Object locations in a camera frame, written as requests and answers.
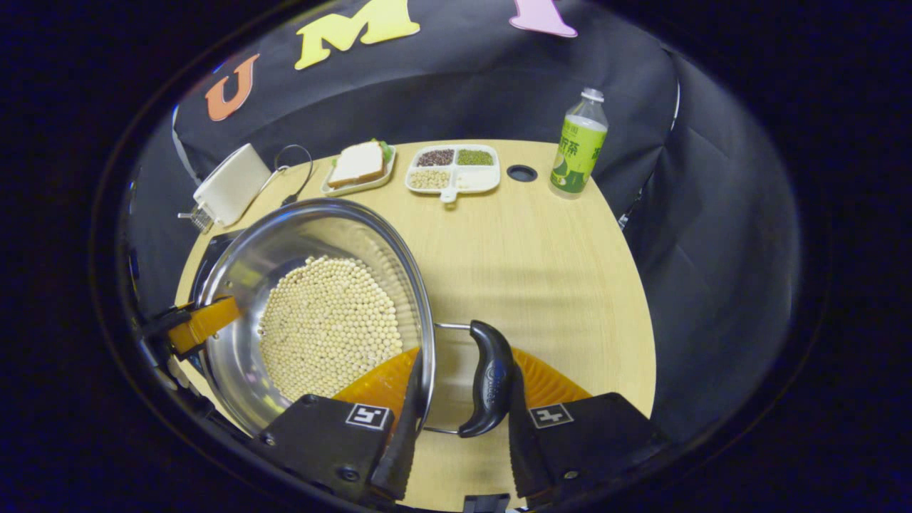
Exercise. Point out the white divided grain dish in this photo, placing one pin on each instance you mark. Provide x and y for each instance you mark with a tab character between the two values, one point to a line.
477	178

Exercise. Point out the white bread sandwich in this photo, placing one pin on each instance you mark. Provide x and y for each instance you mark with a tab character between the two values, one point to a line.
356	164

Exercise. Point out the green label drink bottle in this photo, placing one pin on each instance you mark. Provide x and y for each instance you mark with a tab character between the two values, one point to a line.
577	149

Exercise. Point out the pale green sandwich plate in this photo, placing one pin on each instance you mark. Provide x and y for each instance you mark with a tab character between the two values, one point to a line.
356	189

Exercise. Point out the white toaster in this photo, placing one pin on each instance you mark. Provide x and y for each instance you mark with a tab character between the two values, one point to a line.
231	185

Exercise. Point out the pile of soybeans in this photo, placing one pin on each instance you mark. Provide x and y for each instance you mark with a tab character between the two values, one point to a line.
328	328

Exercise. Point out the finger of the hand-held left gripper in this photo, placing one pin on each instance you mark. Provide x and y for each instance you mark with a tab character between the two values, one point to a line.
206	320

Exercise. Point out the small clear glass cup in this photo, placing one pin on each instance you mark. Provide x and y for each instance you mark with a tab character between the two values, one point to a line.
198	217

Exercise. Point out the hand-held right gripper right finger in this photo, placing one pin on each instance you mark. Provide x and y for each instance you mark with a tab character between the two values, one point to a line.
527	442

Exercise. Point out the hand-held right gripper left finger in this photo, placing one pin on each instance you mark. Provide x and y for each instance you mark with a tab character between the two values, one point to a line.
399	427

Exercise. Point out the black induction cooktop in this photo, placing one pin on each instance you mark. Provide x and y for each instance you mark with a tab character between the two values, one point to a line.
212	248

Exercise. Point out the stainless steel pot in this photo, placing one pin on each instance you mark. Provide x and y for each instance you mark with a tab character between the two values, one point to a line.
242	285

